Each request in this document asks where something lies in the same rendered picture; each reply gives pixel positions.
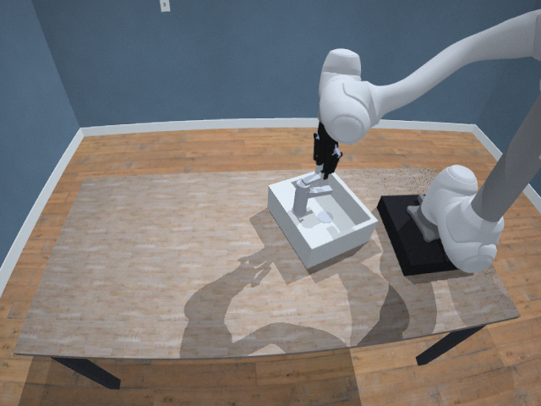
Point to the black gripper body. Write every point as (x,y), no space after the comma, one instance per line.
(327,139)

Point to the silver mixer tap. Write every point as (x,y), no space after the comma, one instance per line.
(302,193)

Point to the white rectangular sink basin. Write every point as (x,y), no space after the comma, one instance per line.
(310,235)

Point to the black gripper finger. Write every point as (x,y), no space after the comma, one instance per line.
(330,162)
(318,143)

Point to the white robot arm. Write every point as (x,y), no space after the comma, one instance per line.
(470,230)

